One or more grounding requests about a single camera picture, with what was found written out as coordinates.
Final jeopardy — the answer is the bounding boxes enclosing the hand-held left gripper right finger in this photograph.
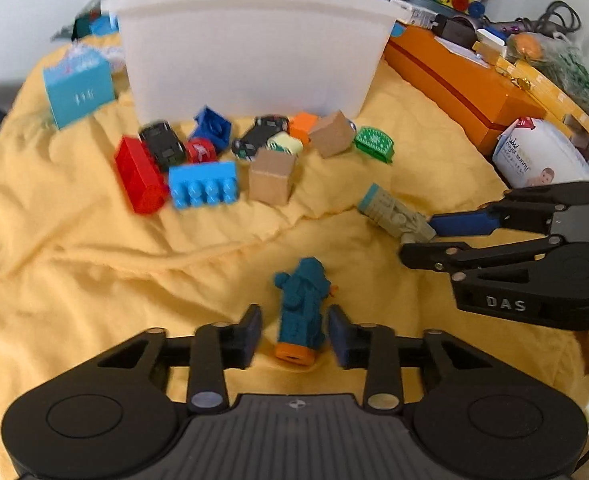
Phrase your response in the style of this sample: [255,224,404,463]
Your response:
[327,305,494,413]

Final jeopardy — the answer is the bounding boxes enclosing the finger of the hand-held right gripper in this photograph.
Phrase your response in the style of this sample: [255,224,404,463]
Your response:
[429,181,589,238]
[399,235,569,284]

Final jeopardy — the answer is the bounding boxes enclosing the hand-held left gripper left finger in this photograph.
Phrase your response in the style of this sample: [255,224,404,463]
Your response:
[94,304,264,414]

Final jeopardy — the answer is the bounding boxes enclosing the teal toy robot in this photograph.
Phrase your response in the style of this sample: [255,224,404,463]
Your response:
[273,257,339,367]

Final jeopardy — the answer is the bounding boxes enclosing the grey toy with teal end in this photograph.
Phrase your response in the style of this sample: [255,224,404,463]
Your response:
[359,183,436,243]

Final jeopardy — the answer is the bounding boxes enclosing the green patterned toy block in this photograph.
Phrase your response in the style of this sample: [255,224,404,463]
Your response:
[353,126,395,164]

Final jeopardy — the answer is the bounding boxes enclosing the brown cardboard cube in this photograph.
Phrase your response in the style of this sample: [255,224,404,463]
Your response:
[248,149,296,206]
[309,111,355,158]

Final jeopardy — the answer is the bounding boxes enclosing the light blue building block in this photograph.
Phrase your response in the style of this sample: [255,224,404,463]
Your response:
[168,162,239,209]

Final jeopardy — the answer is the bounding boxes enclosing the small orange building block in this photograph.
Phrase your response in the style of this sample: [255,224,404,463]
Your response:
[289,112,320,143]

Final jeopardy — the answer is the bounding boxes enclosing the cream toy car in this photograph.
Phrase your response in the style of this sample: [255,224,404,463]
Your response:
[266,132,304,157]

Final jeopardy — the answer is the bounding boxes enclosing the red building block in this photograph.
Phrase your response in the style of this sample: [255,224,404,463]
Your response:
[114,135,171,216]

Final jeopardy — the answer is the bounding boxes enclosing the red toy car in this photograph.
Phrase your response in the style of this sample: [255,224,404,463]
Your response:
[184,137,219,163]

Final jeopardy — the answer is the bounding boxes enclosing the black toy car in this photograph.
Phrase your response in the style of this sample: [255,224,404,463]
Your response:
[139,121,186,172]
[232,115,290,161]

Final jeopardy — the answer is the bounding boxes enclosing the dark blue building block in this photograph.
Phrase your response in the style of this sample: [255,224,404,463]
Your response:
[190,106,232,153]

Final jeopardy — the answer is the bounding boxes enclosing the white plastic storage bin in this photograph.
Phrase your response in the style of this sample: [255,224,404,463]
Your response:
[89,0,405,123]

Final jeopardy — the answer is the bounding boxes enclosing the white diaper pack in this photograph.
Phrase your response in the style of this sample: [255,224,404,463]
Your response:
[492,116,589,192]

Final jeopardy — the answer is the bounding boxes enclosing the orange box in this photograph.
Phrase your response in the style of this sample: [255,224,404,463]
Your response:
[383,22,548,154]

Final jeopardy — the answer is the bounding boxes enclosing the yellow blanket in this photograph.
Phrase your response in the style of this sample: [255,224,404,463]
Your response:
[0,42,589,480]

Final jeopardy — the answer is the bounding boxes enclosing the yellow flat box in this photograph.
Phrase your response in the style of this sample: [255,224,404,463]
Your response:
[495,55,589,158]

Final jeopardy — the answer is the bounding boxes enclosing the white paper label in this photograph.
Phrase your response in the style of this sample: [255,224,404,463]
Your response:
[439,37,490,67]

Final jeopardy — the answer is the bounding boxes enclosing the bag of green pieces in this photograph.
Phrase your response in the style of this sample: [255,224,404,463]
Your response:
[537,40,589,133]

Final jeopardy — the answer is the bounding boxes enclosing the orange ball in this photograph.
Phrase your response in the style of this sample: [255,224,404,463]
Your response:
[507,32,544,59]

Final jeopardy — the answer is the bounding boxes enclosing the black charger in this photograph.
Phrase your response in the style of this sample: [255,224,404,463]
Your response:
[433,14,478,45]

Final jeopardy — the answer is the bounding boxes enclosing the small white box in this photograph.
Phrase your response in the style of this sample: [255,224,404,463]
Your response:
[395,0,440,28]

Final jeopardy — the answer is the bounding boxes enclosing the light blue carton box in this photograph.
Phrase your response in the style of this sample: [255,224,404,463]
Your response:
[43,52,116,131]

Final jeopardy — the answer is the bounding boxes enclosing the dark green packet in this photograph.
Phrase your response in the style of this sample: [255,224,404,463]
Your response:
[49,14,100,43]

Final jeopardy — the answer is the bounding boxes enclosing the black cables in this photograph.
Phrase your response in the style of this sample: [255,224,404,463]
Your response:
[487,1,583,37]

